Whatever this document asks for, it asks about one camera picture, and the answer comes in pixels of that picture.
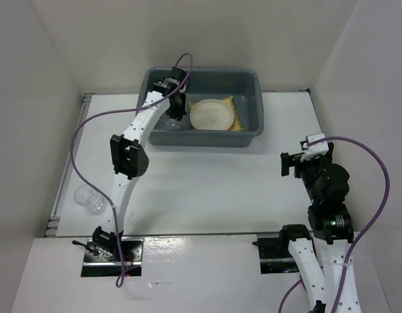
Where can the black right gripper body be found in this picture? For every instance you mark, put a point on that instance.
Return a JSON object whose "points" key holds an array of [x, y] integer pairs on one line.
{"points": [[307, 169]]}

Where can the yellow green bamboo mat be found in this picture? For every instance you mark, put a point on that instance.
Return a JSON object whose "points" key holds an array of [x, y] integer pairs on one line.
{"points": [[235, 114]]}

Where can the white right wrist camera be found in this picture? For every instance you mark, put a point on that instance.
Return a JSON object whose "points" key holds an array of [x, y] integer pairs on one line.
{"points": [[313, 146]]}

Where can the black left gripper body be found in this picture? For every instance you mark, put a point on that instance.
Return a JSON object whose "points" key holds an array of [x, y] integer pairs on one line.
{"points": [[177, 109]]}

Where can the clear plastic cup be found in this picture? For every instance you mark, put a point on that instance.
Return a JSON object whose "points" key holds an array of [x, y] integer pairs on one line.
{"points": [[90, 199], [172, 124]]}

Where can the grey plastic bin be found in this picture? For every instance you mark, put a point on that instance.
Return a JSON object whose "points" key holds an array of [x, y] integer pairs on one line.
{"points": [[224, 109]]}

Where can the cream white plate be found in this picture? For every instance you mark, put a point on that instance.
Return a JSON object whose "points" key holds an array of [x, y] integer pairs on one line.
{"points": [[211, 114]]}

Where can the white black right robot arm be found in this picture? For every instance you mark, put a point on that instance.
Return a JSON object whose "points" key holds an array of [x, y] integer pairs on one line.
{"points": [[319, 249]]}

